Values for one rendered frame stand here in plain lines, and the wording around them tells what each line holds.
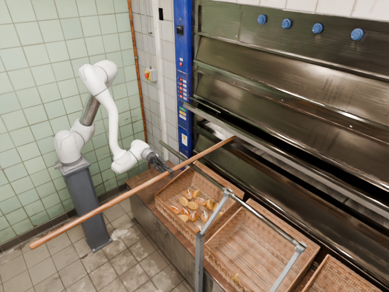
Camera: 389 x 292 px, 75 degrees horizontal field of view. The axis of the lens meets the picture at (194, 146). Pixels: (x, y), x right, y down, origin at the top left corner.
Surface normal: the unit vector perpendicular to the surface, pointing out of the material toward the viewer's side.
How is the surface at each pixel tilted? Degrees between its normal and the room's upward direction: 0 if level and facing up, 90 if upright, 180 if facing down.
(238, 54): 70
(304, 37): 90
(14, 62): 90
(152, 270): 0
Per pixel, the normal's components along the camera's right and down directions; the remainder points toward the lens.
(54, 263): 0.00, -0.82
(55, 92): 0.65, 0.44
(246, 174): -0.71, 0.07
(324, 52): -0.76, 0.37
